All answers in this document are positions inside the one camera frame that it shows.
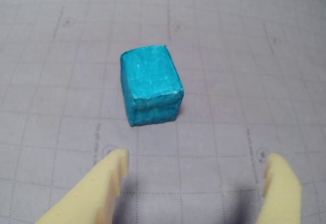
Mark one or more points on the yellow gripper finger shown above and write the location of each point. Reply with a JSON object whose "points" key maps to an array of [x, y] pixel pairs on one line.
{"points": [[282, 196], [86, 198]]}

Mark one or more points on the blue paper-wrapped block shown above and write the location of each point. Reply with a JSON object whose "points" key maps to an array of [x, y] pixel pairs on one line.
{"points": [[150, 81]]}

